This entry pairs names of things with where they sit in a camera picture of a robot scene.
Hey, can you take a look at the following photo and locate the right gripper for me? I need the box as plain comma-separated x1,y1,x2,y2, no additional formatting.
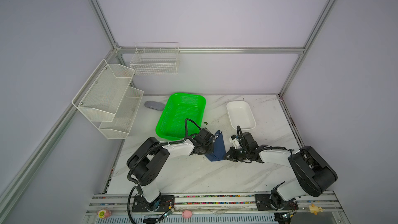
222,147,249,161

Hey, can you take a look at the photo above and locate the dark blue paper napkin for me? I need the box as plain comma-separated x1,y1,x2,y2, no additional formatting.
205,135,226,162

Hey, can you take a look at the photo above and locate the green plastic basket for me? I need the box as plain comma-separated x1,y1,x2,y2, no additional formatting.
155,93,206,141

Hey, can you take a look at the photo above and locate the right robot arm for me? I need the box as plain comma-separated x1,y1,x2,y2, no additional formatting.
223,132,338,210

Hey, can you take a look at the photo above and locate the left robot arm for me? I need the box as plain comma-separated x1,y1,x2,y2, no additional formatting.
126,128,219,212

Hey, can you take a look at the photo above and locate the white rectangular tray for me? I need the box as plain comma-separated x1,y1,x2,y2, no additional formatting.
226,101,257,130

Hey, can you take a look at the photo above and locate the grey oval pouch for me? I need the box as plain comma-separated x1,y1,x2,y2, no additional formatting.
144,101,165,111

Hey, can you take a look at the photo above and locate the pink toy ball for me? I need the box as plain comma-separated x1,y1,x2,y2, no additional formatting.
181,209,193,219

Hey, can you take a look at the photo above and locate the yellow toy figure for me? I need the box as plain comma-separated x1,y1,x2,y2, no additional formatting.
308,204,324,215

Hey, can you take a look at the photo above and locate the white mesh two-tier shelf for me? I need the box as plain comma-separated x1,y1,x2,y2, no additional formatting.
72,60,144,140

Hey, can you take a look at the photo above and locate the pink green toy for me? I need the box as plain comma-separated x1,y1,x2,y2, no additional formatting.
97,208,112,219

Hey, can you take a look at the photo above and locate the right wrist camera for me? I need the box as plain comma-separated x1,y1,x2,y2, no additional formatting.
229,135,241,149

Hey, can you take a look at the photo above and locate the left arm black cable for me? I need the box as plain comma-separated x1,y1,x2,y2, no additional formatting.
126,118,203,224

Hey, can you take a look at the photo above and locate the white wire basket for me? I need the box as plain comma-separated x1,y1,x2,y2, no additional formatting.
130,42,180,76

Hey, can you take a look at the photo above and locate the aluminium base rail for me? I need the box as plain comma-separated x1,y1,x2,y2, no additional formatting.
82,191,350,224

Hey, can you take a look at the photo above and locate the aluminium frame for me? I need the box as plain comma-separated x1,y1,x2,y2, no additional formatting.
0,0,352,215

